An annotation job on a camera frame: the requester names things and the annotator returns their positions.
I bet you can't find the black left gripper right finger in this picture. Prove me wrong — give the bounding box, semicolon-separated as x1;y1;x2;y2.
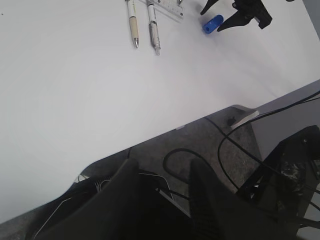
188;159;295;240

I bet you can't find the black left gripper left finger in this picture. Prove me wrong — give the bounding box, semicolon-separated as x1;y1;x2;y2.
35;159;139;240

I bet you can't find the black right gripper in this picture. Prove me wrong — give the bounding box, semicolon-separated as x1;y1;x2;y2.
200;0;273;32

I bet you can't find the blue pencil sharpener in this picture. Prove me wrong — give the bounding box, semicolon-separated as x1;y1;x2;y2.
202;14;224;34

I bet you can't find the clear plastic ruler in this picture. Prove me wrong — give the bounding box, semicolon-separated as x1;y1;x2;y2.
150;0;184;22

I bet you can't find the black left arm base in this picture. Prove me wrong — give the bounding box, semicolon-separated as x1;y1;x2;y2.
26;172;192;240

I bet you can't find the grey white clear pen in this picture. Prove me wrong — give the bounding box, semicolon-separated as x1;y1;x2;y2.
146;0;161;56

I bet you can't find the cream barrel pen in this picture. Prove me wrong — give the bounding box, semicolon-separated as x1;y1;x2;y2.
126;0;139;49

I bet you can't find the grey table foot plate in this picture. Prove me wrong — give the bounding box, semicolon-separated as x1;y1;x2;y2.
230;110;259;130

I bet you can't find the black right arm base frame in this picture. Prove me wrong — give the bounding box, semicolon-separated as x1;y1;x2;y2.
236;125;320;216

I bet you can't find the thick black floor cable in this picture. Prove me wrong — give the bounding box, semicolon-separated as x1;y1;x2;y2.
162;148;201;181

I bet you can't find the thin black floor cable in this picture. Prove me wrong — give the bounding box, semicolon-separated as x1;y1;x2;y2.
203;91;320;193

